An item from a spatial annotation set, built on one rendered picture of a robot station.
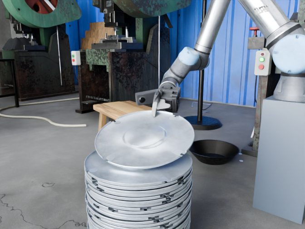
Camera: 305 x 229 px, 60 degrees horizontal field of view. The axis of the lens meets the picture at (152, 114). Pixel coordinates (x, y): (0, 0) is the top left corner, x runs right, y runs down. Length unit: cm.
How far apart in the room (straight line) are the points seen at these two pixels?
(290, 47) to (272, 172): 47
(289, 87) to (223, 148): 77
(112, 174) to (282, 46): 62
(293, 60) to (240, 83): 232
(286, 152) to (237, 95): 221
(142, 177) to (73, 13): 358
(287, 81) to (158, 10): 167
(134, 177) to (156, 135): 17
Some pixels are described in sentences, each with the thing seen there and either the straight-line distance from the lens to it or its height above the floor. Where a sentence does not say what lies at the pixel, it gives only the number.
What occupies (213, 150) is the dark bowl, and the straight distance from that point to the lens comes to 173.
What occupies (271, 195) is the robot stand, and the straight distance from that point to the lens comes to 117.
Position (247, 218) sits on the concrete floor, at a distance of 114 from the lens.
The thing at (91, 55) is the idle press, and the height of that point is 58.
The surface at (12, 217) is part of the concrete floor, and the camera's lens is 122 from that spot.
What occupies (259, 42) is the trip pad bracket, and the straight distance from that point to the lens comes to 170.
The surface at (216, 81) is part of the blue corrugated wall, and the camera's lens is 333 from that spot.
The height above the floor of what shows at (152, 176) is 33.
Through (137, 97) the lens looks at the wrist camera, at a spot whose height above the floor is 46.
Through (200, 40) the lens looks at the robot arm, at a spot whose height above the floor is 67.
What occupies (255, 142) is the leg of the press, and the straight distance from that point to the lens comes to 173.
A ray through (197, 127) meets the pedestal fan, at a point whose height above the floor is 2.
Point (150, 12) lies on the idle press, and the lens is 244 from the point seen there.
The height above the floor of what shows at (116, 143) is 37.
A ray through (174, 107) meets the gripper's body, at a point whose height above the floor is 43.
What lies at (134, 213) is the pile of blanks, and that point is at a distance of 64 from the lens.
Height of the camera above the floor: 62
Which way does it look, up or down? 13 degrees down
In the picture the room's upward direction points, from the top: straight up
